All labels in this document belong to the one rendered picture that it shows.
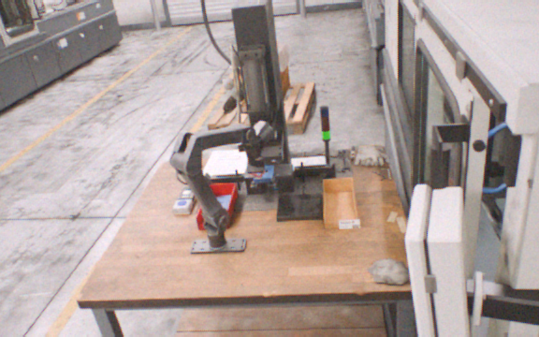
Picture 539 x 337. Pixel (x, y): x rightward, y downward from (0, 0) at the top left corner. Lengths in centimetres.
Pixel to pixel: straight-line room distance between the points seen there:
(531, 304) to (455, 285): 13
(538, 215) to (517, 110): 18
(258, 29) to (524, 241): 128
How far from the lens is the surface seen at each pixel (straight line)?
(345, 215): 179
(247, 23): 182
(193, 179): 150
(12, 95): 769
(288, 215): 179
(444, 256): 78
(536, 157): 76
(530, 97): 72
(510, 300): 88
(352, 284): 150
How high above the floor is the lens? 191
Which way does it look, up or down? 28 degrees down
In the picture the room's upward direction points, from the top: 8 degrees counter-clockwise
